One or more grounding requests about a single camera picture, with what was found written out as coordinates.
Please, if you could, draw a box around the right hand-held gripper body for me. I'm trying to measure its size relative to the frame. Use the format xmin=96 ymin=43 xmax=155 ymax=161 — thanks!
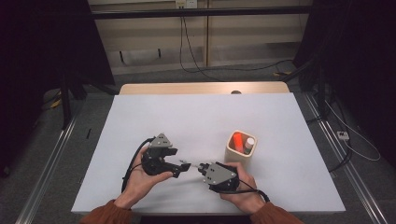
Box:
xmin=200 ymin=161 xmax=241 ymax=193

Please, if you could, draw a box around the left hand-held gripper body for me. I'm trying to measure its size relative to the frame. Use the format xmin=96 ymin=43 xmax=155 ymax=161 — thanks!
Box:
xmin=140 ymin=133 xmax=182 ymax=178

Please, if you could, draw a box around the cream pen holder cup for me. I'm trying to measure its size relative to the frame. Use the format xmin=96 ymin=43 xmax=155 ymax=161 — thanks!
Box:
xmin=224 ymin=130 xmax=258 ymax=166

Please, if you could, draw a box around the orange marker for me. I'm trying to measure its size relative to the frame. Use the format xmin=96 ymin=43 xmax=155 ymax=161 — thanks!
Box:
xmin=233 ymin=132 xmax=246 ymax=154

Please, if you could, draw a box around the person's left hand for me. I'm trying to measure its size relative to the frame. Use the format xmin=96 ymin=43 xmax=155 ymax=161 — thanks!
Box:
xmin=114 ymin=146 xmax=174 ymax=210

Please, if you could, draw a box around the person's right hand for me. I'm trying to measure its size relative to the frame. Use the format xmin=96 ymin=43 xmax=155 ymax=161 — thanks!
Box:
xmin=219 ymin=161 xmax=266 ymax=216

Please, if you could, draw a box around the white table mat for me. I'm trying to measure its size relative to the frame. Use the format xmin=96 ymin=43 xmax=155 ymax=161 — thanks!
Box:
xmin=70 ymin=92 xmax=347 ymax=216

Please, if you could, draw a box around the wooden table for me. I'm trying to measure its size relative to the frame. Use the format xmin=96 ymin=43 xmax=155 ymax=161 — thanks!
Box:
xmin=119 ymin=81 xmax=290 ymax=96

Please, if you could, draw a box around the black metal stand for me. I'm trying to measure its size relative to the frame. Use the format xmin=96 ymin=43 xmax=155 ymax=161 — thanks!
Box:
xmin=281 ymin=55 xmax=331 ymax=120
xmin=59 ymin=74 xmax=120 ymax=131

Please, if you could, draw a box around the beige cabinet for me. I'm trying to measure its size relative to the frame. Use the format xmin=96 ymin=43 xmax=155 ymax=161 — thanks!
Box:
xmin=88 ymin=0 xmax=314 ymax=76

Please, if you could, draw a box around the black horizontal bar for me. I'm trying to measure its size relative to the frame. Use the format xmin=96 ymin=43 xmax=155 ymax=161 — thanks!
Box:
xmin=90 ymin=6 xmax=314 ymax=21

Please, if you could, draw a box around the dark curtain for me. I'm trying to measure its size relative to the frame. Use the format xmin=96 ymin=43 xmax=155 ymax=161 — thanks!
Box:
xmin=0 ymin=0 xmax=116 ymax=178
xmin=292 ymin=0 xmax=396 ymax=169

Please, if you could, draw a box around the left hand-held gripper black cable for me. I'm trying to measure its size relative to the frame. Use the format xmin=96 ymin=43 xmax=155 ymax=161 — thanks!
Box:
xmin=120 ymin=136 xmax=156 ymax=194

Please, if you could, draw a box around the hand-held gripper black cable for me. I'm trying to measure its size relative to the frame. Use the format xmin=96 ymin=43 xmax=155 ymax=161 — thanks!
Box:
xmin=120 ymin=136 xmax=156 ymax=194
xmin=218 ymin=178 xmax=271 ymax=203

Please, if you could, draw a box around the right hand-held gripper black cable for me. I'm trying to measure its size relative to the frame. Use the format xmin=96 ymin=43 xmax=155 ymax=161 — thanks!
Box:
xmin=218 ymin=178 xmax=271 ymax=203

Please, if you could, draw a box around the long black floor cable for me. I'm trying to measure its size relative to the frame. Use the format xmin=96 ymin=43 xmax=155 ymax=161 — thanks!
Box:
xmin=178 ymin=7 xmax=293 ymax=82

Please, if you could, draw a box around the metal floor rail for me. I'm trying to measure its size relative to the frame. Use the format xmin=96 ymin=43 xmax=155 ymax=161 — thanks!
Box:
xmin=15 ymin=115 xmax=78 ymax=224
xmin=303 ymin=92 xmax=389 ymax=224

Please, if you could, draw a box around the black cable bundle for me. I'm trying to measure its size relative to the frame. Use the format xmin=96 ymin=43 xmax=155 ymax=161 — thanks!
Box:
xmin=306 ymin=115 xmax=354 ymax=174

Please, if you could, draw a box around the white cable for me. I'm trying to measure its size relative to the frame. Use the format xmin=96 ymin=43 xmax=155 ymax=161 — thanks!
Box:
xmin=325 ymin=99 xmax=381 ymax=162

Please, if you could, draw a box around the white wall outlet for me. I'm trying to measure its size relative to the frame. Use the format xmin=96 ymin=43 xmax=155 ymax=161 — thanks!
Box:
xmin=175 ymin=0 xmax=199 ymax=9

